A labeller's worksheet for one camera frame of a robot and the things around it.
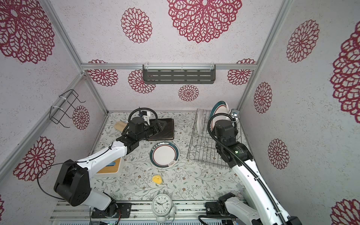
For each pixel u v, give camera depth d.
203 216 0.65
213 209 0.73
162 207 0.72
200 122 0.97
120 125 1.07
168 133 1.04
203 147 0.97
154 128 0.72
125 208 0.74
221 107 0.74
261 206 0.38
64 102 0.78
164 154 0.95
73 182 0.43
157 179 0.82
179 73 0.93
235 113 0.54
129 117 0.63
